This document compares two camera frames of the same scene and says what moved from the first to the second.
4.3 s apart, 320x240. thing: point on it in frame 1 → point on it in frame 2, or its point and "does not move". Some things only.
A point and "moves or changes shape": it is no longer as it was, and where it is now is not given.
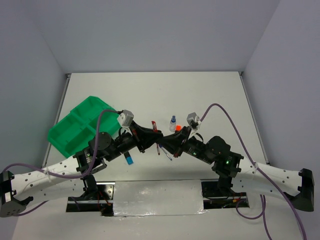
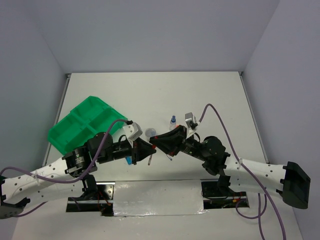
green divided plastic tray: [74, 131] does not move
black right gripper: [174, 141] does not move
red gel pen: [158, 149] moves or changes shape
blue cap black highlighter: [128, 158] does not move
